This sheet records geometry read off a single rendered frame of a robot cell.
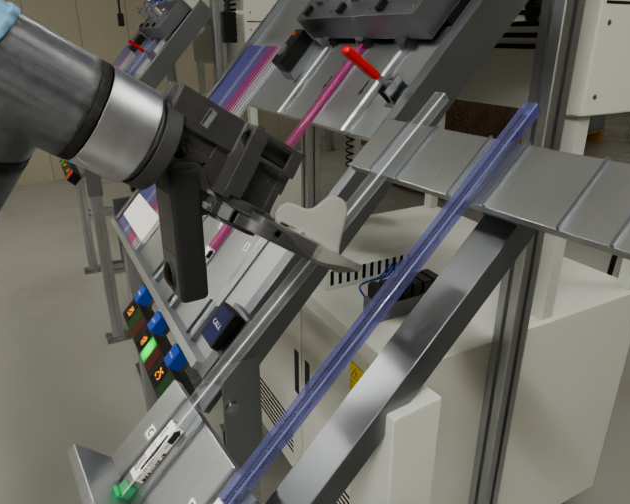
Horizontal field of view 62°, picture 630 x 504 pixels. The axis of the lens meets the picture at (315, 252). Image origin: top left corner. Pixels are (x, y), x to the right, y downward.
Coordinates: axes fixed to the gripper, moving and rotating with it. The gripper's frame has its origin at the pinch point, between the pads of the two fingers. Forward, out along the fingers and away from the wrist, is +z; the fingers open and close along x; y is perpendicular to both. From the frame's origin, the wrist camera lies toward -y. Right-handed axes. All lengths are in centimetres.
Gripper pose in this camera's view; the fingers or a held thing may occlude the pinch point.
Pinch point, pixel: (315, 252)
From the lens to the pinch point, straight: 52.8
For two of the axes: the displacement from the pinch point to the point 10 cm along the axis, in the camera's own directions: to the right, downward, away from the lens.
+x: -5.5, -3.2, 7.7
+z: 7.0, 3.3, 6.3
